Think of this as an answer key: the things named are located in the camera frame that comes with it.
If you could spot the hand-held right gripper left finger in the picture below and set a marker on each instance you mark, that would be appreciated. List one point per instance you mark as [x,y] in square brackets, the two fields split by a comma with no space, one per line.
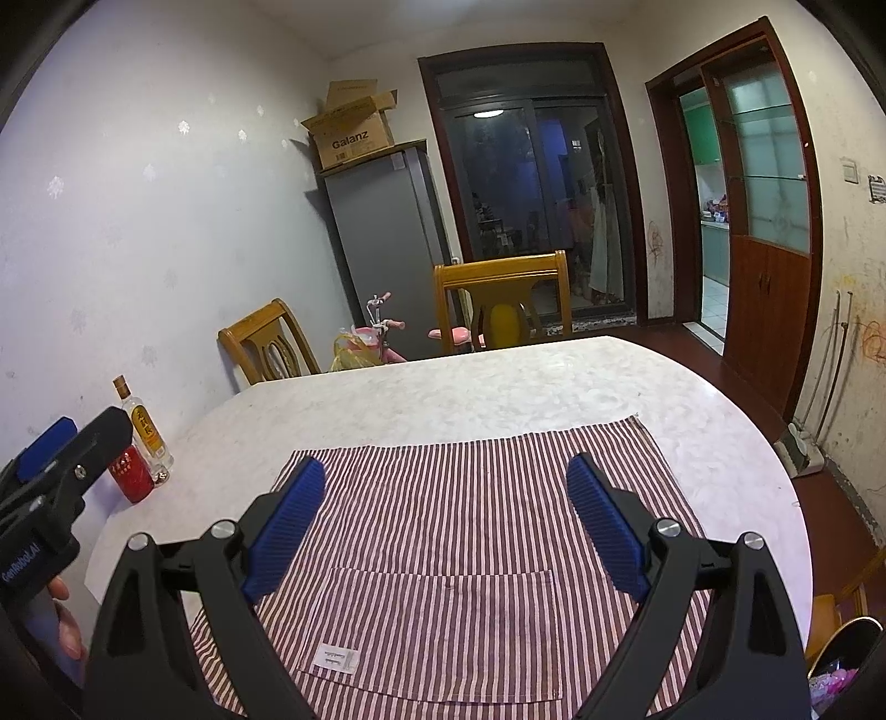
[287,533]

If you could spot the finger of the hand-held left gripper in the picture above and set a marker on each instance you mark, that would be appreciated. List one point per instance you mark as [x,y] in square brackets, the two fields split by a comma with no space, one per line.
[45,443]
[90,446]

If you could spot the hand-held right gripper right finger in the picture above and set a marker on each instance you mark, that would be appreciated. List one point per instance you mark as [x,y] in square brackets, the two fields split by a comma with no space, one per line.
[606,526]

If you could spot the black trash bin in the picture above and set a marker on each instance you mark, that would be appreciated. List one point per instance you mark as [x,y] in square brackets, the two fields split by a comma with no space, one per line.
[848,664]

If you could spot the person's left hand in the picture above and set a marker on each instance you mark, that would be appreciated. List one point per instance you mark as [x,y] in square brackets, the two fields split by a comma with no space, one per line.
[69,623]

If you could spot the red liquor bottle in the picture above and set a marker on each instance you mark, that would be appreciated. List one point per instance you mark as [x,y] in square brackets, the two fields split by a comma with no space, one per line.
[133,478]

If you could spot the clear liquor bottle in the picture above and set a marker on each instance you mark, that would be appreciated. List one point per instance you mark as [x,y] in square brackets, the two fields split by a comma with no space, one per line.
[147,426]

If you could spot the small shiny round object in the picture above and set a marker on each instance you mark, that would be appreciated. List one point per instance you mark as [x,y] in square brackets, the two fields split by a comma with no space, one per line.
[160,477]

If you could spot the striped cloth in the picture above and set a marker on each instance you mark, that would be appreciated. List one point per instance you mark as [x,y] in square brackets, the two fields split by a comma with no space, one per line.
[450,498]

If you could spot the yellow plastic bag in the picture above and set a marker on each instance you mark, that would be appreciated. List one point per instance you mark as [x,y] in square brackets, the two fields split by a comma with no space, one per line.
[353,356]

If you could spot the wooden chair with oval back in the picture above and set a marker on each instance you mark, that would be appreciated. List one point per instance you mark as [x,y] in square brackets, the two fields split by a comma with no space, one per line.
[266,339]

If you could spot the patterned door mat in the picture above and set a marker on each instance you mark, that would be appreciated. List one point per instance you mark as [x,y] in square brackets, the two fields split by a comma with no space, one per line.
[599,325]

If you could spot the white power strip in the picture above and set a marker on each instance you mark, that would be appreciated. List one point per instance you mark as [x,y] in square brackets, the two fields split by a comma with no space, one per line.
[799,450]

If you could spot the yellow rounded object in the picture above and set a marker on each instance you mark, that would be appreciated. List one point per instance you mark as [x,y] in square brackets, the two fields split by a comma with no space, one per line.
[505,325]

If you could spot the curved wooden chair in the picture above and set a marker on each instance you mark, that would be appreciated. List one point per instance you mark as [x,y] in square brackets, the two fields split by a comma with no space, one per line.
[830,609]

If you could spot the pink tricycle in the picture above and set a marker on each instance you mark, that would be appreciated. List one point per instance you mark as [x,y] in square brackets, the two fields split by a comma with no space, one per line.
[453,338]

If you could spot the white hanging cloth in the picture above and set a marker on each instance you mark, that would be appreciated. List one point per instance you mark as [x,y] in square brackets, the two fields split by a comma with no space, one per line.
[606,242]

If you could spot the kitchen counter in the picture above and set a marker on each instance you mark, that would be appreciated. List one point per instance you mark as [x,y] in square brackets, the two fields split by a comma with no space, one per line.
[714,246]

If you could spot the grey refrigerator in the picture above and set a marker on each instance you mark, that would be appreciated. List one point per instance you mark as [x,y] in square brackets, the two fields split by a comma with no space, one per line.
[384,242]

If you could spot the dark glass sliding door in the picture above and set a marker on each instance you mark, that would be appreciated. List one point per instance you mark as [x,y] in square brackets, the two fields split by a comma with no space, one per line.
[526,173]

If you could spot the open cardboard box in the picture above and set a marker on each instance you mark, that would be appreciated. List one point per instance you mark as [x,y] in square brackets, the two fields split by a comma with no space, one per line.
[349,142]

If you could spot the wooden chair with flat rail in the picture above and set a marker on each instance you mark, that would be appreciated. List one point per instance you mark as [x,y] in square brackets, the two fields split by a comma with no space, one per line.
[505,270]

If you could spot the white wall pipe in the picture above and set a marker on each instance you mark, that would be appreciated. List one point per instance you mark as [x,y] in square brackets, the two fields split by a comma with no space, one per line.
[834,367]
[824,353]

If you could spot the green wall cabinet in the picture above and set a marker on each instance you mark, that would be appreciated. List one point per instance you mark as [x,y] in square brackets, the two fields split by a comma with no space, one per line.
[702,128]

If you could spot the white light switch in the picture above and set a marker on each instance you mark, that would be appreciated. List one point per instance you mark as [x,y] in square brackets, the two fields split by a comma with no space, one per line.
[848,170]

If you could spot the black-edged wall sticker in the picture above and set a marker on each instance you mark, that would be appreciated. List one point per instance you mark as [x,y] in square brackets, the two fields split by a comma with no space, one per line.
[876,189]

